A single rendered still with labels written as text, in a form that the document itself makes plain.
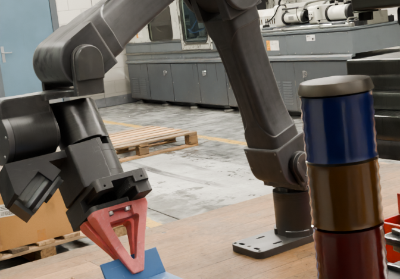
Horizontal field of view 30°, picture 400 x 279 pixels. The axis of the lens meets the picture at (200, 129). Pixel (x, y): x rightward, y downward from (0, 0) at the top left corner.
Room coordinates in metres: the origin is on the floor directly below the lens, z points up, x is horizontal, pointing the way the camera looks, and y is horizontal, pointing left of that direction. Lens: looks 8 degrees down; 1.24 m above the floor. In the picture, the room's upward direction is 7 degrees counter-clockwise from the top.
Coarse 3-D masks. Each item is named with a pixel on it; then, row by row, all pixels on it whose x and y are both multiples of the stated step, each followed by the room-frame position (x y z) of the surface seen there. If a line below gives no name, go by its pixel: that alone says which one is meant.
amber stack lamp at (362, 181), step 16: (368, 160) 0.37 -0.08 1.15; (320, 176) 0.37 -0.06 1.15; (336, 176) 0.37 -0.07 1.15; (352, 176) 0.36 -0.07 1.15; (368, 176) 0.37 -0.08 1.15; (320, 192) 0.37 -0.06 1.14; (336, 192) 0.37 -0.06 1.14; (352, 192) 0.37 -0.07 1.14; (368, 192) 0.37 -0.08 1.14; (320, 208) 0.37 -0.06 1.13; (336, 208) 0.37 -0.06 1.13; (352, 208) 0.36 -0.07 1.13; (368, 208) 0.37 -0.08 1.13; (320, 224) 0.37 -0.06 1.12; (336, 224) 0.37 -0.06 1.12; (352, 224) 0.37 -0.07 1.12; (368, 224) 0.37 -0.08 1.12
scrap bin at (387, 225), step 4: (392, 216) 1.02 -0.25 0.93; (396, 216) 1.02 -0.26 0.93; (388, 220) 1.01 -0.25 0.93; (392, 220) 1.01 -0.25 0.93; (396, 220) 1.02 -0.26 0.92; (384, 224) 0.89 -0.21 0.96; (388, 224) 0.89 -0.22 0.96; (392, 224) 0.88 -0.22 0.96; (396, 224) 0.88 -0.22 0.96; (388, 228) 0.89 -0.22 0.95; (388, 232) 0.89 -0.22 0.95; (388, 248) 0.89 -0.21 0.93; (392, 248) 0.88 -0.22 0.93; (388, 252) 0.89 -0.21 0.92; (392, 252) 0.88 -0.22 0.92; (396, 252) 0.88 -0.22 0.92; (388, 256) 0.89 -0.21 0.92; (392, 256) 0.88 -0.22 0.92; (396, 256) 0.88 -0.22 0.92; (388, 260) 0.89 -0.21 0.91; (392, 260) 0.88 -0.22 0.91; (396, 260) 0.88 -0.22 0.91
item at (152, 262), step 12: (156, 252) 0.80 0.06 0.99; (108, 264) 0.77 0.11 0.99; (120, 264) 0.78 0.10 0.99; (144, 264) 0.79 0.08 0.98; (156, 264) 0.79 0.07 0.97; (108, 276) 0.76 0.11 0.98; (120, 276) 0.77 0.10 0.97; (132, 276) 0.77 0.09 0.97; (144, 276) 0.78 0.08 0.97; (156, 276) 0.78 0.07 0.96; (168, 276) 0.78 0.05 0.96
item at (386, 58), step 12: (348, 60) 0.67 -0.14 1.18; (360, 60) 0.66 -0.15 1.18; (372, 60) 0.65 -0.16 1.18; (384, 60) 0.63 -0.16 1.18; (396, 60) 0.62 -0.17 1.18; (348, 72) 0.67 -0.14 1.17; (360, 72) 0.66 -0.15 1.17; (372, 72) 0.65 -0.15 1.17; (384, 72) 0.63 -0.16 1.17; (396, 72) 0.62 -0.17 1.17; (384, 84) 0.64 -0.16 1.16; (396, 84) 0.62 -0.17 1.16; (384, 96) 0.62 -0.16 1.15; (396, 96) 0.61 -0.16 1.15; (384, 108) 0.62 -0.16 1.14; (396, 108) 0.61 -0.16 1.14; (384, 120) 0.59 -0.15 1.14; (396, 120) 0.58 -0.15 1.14; (384, 132) 0.59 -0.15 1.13; (396, 132) 0.58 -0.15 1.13; (384, 144) 0.59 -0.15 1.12; (396, 144) 0.58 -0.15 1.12; (384, 156) 0.59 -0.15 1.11; (396, 156) 0.58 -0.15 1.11
